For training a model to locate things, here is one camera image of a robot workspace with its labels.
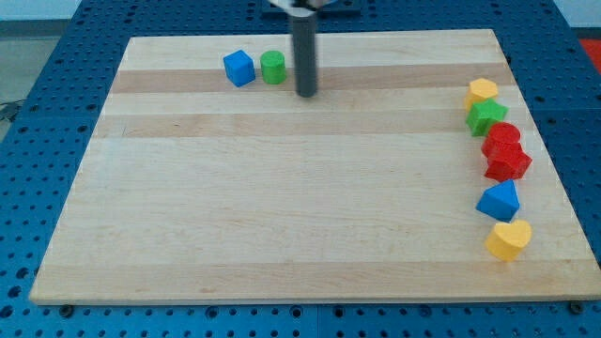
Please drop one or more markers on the green cylinder block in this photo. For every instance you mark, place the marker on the green cylinder block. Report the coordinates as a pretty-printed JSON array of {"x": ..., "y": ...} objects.
[{"x": 273, "y": 67}]

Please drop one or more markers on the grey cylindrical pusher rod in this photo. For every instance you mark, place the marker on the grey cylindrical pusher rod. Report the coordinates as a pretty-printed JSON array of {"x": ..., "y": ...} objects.
[{"x": 303, "y": 32}]

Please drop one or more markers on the red star block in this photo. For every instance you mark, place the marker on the red star block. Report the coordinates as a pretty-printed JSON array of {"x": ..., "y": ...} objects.
[{"x": 507, "y": 162}]

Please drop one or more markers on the blue triangle block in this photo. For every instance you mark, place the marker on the blue triangle block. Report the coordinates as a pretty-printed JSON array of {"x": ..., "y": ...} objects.
[{"x": 500, "y": 201}]

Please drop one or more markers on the red object at edge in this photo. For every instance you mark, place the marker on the red object at edge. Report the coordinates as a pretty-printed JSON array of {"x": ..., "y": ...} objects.
[{"x": 592, "y": 48}]

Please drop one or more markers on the green star block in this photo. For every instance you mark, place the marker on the green star block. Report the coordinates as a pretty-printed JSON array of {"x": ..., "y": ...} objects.
[{"x": 483, "y": 115}]

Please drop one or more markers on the yellow heart block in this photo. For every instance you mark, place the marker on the yellow heart block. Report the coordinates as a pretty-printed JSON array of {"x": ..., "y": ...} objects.
[{"x": 506, "y": 241}]

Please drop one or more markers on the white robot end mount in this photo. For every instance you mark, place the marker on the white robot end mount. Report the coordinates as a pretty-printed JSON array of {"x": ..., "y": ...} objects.
[{"x": 307, "y": 4}]

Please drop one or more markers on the yellow hexagon block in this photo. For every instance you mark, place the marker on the yellow hexagon block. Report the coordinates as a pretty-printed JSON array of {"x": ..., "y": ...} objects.
[{"x": 480, "y": 90}]

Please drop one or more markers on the blue cube block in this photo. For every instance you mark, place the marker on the blue cube block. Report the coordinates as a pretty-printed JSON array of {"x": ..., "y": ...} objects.
[{"x": 239, "y": 68}]

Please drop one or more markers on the red cylinder block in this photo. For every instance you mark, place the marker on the red cylinder block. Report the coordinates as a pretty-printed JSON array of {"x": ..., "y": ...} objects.
[{"x": 500, "y": 134}]

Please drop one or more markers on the wooden board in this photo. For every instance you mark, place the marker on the wooden board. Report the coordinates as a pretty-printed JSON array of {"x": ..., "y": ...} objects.
[{"x": 195, "y": 191}]

